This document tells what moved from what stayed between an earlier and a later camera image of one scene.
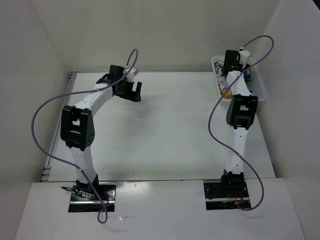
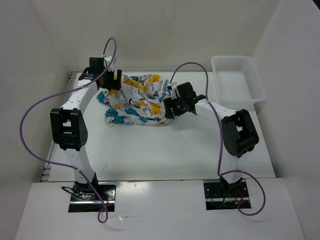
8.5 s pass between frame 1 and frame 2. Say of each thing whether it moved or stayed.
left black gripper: moved
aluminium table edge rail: stayed
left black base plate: stayed
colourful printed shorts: moved
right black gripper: moved
